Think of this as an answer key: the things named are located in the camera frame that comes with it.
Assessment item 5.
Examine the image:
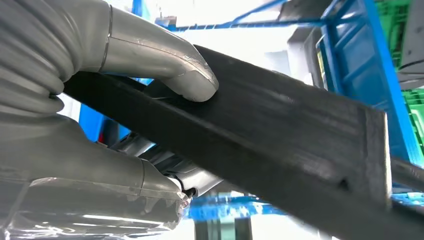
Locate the blue metal shelf rack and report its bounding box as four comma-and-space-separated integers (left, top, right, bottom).
77, 0, 424, 221

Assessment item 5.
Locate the green plastic crate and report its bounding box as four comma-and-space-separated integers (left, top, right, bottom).
374, 0, 424, 167

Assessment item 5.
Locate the blue plastic crate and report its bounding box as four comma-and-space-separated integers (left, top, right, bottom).
316, 0, 420, 167

